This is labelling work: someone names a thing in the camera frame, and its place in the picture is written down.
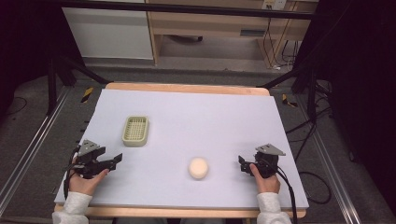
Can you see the person's right hand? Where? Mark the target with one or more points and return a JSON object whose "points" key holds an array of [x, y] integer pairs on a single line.
{"points": [[267, 184]]}

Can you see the wooden table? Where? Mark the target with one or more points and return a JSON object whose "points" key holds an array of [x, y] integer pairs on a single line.
{"points": [[186, 88]]}

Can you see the yellow black floor tape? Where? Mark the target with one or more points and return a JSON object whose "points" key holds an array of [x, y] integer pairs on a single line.
{"points": [[87, 94], [288, 101]]}

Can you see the white cabinet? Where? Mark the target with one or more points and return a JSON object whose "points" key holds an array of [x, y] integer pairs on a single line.
{"points": [[109, 31]]}

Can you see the green slotted soap dish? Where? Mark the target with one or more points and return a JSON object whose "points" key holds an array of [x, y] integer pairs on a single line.
{"points": [[135, 131]]}

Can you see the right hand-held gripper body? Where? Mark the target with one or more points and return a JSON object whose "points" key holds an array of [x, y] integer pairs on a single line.
{"points": [[267, 161]]}

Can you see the metal floor rail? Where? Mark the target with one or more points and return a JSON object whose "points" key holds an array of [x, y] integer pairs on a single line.
{"points": [[336, 183], [34, 146]]}

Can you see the white power strip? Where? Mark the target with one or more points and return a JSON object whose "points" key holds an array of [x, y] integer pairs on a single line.
{"points": [[274, 4]]}

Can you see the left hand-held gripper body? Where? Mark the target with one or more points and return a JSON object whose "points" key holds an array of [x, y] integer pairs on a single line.
{"points": [[88, 160]]}

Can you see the person's left hand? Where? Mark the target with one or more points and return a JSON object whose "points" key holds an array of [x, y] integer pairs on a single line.
{"points": [[85, 183]]}

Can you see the black horizontal frame bar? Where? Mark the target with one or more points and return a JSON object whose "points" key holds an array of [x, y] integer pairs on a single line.
{"points": [[186, 9]]}

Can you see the pale lavender table board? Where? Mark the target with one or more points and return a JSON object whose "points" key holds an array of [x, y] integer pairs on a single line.
{"points": [[193, 124]]}

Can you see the light wooden desk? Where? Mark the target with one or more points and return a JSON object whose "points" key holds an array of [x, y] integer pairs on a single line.
{"points": [[205, 21]]}

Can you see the dark curtain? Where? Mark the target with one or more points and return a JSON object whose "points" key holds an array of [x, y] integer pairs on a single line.
{"points": [[358, 77], [25, 40]]}

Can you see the black metal stand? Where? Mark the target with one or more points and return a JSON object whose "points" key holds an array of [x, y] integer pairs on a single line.
{"points": [[52, 84], [311, 93]]}

